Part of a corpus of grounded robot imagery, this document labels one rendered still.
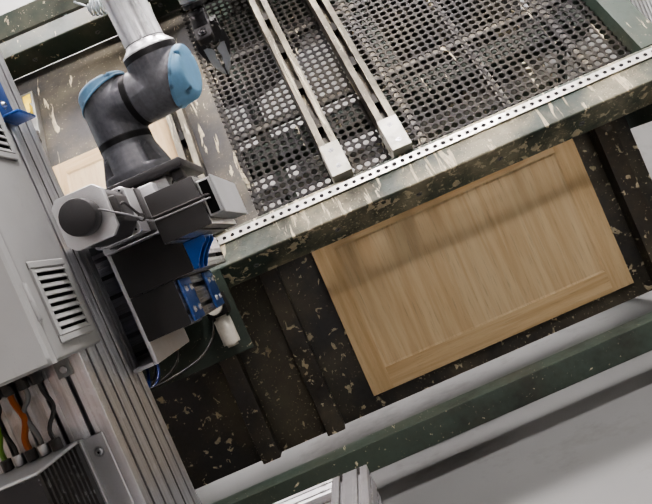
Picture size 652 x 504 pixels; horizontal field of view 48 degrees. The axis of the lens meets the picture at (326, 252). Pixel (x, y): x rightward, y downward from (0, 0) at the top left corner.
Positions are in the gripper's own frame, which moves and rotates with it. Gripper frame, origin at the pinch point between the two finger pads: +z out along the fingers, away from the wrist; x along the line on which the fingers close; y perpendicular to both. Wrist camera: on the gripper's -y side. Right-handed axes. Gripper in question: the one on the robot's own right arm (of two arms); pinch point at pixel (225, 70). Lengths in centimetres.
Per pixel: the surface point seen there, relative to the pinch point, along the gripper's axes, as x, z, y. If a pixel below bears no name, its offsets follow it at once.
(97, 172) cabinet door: 54, 19, 27
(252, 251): 14, 44, -23
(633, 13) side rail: -118, 35, 3
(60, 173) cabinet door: 67, 16, 31
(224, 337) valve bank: 29, 57, -38
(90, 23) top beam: 43, -18, 80
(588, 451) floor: -48, 108, -77
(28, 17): 76, -25, 131
